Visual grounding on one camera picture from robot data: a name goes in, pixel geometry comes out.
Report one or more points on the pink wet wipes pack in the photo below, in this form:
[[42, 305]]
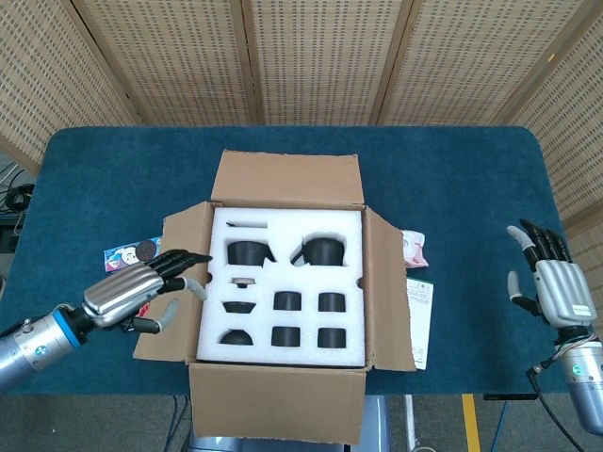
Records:
[[415, 249]]

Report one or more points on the black teapot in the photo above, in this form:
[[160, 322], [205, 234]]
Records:
[[322, 250]]

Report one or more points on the white foam insert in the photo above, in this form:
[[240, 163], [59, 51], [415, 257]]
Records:
[[308, 278]]

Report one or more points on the black domed lid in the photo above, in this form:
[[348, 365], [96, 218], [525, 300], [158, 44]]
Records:
[[238, 339]]

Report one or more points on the woven wooden folding screen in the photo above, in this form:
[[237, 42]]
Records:
[[320, 61]]

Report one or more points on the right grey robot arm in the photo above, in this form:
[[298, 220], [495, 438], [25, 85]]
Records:
[[586, 381]]

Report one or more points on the white pole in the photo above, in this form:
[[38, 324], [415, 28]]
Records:
[[410, 419]]

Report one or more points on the red cardboard box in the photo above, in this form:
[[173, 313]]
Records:
[[282, 405]]

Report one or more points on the black shallow saucer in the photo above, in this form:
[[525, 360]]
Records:
[[239, 307]]

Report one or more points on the white green paper box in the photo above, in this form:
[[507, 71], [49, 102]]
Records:
[[421, 320]]

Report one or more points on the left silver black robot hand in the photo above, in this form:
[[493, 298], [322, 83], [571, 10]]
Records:
[[122, 294]]

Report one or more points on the black rectangular bar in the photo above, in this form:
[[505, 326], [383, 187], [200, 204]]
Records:
[[509, 397]]

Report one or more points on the blue cookie box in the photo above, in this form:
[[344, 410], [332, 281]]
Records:
[[125, 254]]

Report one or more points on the pale tea strainer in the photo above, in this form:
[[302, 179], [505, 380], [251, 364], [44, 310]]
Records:
[[243, 282]]

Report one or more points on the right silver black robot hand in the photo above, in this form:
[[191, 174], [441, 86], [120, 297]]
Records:
[[563, 292]]

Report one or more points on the black tea pitcher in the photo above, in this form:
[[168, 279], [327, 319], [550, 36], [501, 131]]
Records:
[[247, 253]]

